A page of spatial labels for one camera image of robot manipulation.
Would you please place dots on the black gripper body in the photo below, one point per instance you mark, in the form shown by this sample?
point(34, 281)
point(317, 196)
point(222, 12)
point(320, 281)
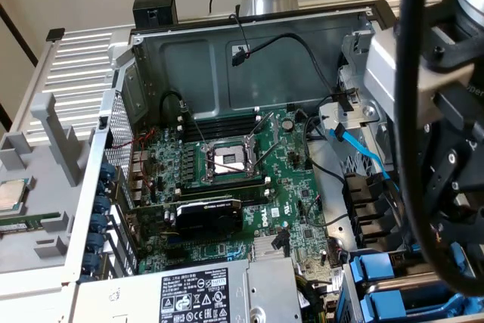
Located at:
point(474, 164)

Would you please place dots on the blue drive bay clips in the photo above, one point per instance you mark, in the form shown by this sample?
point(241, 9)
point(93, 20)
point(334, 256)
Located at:
point(382, 302)

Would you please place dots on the silver metal drive cage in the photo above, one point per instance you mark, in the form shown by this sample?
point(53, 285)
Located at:
point(329, 118)

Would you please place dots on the hard drive in blue caddy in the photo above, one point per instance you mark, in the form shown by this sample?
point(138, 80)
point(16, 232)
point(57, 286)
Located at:
point(348, 292)

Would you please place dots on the green Dell motherboard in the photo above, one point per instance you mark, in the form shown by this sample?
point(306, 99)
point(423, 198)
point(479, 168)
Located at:
point(276, 187)

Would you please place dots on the silver coin battery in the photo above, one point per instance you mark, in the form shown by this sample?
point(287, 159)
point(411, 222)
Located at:
point(287, 124)

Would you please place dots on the metal locking lever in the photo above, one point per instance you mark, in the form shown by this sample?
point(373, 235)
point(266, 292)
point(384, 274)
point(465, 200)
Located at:
point(195, 126)
point(266, 155)

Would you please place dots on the silver finned chipset heatsink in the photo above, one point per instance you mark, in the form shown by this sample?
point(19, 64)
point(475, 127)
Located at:
point(262, 247)

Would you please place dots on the metal CPU socket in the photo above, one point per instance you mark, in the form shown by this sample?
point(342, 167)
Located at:
point(227, 156)

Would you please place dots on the black RAM slot row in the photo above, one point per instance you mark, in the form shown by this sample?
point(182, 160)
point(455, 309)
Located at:
point(223, 126)
point(219, 187)

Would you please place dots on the black graphics card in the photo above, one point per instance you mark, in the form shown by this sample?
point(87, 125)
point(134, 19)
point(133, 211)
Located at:
point(208, 217)

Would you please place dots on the open grey PC case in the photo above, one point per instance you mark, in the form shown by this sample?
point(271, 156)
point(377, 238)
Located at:
point(189, 73)

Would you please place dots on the grey power supply unit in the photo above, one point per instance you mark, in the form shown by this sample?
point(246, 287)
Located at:
point(132, 292)

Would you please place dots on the dark blue card latch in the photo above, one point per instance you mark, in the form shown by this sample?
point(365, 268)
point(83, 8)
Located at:
point(102, 205)
point(91, 263)
point(99, 223)
point(108, 171)
point(95, 243)

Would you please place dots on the black plastic box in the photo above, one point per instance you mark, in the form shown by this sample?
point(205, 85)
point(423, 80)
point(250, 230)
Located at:
point(155, 5)

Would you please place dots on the grey plastic parts rack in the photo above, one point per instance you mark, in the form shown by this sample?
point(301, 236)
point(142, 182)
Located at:
point(45, 171)

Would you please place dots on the green RAM stick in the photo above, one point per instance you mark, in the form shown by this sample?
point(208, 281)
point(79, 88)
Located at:
point(22, 220)

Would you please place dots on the silver CPU chip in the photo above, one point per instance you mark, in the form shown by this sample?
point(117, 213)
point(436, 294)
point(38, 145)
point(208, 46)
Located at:
point(11, 196)

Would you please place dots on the black diagonal strip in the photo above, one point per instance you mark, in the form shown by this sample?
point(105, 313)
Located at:
point(18, 37)

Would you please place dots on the black ribbed plastic bracket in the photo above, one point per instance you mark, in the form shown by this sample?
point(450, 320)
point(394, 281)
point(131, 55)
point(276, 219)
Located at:
point(363, 194)

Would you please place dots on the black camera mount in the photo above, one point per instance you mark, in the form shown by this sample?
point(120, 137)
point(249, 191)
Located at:
point(442, 59)

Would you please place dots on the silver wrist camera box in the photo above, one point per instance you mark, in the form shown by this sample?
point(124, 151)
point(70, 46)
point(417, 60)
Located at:
point(378, 73)

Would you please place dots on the metal socket cover frame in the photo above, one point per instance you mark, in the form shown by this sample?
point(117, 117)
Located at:
point(274, 124)

